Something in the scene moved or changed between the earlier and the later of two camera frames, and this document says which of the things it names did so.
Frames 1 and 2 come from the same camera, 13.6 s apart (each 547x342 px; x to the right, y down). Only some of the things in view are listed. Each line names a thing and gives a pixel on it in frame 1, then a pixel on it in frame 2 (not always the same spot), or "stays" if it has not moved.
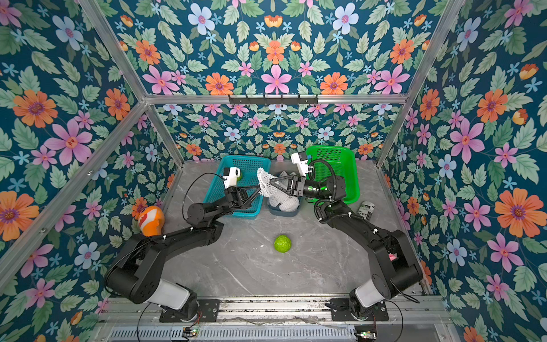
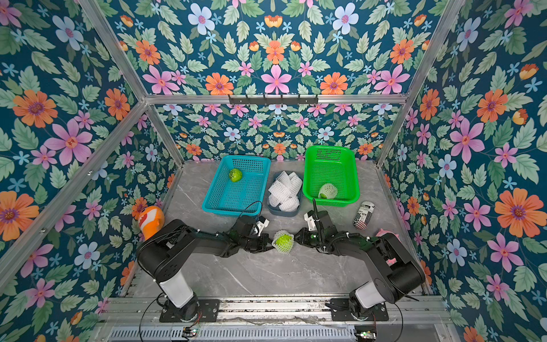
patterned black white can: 365,210 stays
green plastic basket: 344,162 stays
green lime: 282,244 stays
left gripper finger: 247,188 -> 265,239
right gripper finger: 278,180 -> 300,234
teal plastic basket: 248,165 stays
